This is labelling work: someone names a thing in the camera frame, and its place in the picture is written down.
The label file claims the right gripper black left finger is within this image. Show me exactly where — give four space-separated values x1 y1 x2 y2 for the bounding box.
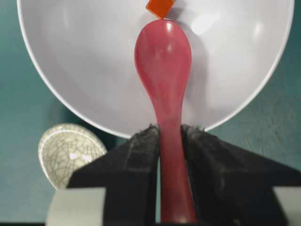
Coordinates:
67 125 159 224

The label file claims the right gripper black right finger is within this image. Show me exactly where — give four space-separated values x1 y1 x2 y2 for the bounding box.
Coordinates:
181 125 301 225

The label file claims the pink plastic spoon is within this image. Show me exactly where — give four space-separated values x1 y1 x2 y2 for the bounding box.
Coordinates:
135 19 197 223

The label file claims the large white bowl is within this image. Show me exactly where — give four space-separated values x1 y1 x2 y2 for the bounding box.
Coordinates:
17 0 295 138

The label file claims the small red block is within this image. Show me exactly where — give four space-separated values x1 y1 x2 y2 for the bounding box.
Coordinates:
146 0 175 19

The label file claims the small crackle-glaze ceramic dish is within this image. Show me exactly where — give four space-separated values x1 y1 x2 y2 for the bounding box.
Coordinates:
38 123 107 190

